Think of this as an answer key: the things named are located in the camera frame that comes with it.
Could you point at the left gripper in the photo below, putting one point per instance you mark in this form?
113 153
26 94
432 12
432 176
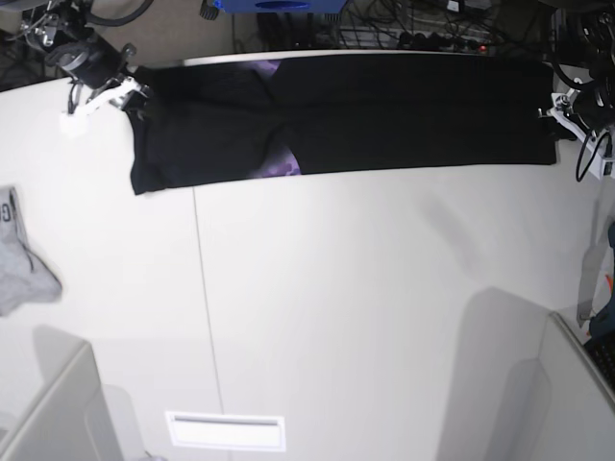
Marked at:
593 107

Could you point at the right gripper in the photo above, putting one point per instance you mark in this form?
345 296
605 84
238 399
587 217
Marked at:
98 65

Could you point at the black T-shirt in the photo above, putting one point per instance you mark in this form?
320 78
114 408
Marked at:
236 121

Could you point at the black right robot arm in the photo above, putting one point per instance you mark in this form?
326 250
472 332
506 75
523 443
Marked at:
64 32

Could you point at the blue box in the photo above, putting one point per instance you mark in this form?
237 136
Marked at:
263 6

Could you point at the teal orange object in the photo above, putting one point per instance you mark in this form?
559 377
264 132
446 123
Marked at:
603 322

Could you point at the grey folded garment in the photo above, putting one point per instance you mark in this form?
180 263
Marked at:
25 278

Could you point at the black power strip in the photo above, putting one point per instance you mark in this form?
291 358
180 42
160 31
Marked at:
428 41

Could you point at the white bin left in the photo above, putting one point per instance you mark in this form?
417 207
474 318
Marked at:
68 419

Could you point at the white table label slot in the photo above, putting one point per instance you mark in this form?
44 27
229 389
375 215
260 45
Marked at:
226 432

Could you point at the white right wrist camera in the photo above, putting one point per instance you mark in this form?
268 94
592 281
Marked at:
82 102

